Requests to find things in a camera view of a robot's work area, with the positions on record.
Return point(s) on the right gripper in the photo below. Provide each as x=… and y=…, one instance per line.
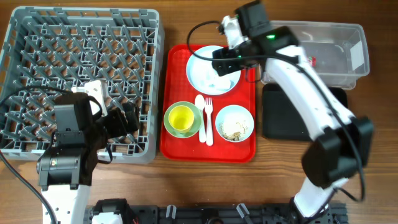
x=225, y=67

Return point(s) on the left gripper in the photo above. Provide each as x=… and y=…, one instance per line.
x=120, y=128

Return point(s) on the yellow plastic cup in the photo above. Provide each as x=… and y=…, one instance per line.
x=181, y=118

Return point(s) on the red snack wrapper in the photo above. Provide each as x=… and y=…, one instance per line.
x=312, y=61

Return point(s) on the light blue bowl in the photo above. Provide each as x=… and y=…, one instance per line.
x=235, y=113

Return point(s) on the rice and food scraps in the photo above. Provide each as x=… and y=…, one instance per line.
x=233, y=130

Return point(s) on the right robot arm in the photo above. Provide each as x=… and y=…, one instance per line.
x=340, y=142

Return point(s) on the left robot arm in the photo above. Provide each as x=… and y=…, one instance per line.
x=65, y=169

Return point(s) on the grey dishwasher rack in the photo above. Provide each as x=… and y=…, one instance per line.
x=48, y=49

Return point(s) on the light blue plate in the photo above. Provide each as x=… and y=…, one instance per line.
x=196, y=71

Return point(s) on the red plastic tray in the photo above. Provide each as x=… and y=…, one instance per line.
x=178, y=88

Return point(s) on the white plastic fork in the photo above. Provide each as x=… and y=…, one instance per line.
x=209, y=130

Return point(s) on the white plastic spoon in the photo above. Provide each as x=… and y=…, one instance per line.
x=200, y=104

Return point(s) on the black tray bin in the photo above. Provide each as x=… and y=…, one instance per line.
x=280, y=119

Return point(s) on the green bowl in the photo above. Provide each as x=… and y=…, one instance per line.
x=196, y=124

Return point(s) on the clear plastic bin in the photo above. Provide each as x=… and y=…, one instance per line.
x=340, y=50

